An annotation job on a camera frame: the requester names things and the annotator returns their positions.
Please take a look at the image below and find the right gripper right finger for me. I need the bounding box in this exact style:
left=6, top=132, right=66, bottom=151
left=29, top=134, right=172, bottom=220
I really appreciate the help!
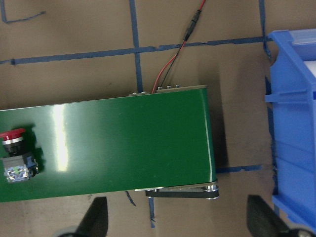
left=246, top=195, right=291, bottom=237

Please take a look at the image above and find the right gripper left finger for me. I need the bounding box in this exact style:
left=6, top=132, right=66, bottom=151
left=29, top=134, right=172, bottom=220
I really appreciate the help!
left=74, top=197, right=108, bottom=237

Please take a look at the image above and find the red black conveyor wire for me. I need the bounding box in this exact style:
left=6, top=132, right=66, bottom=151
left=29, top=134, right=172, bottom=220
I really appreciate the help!
left=151, top=0, right=207, bottom=94

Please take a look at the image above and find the white foam pad right bin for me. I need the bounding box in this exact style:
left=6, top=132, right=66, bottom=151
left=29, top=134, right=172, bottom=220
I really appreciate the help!
left=304, top=60, right=316, bottom=78

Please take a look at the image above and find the red mushroom push button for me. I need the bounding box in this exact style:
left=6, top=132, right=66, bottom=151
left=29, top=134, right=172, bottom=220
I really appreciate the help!
left=0, top=128, right=39, bottom=183

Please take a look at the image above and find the empty blue plastic bin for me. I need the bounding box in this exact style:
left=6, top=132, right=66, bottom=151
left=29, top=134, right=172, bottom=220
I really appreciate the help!
left=265, top=29, right=316, bottom=230

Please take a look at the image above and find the green conveyor belt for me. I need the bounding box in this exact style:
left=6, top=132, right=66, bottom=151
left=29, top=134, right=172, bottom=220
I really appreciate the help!
left=0, top=85, right=219, bottom=202

